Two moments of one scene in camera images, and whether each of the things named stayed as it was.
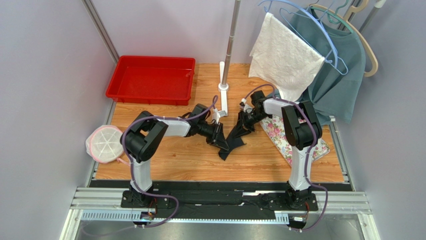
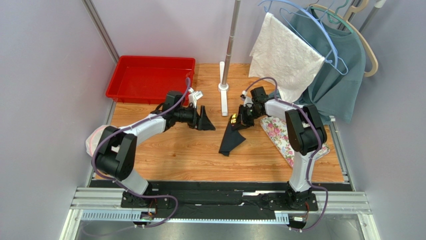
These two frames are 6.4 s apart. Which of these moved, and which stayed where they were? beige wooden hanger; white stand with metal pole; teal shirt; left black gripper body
Moved: left black gripper body
Stayed: beige wooden hanger; white stand with metal pole; teal shirt
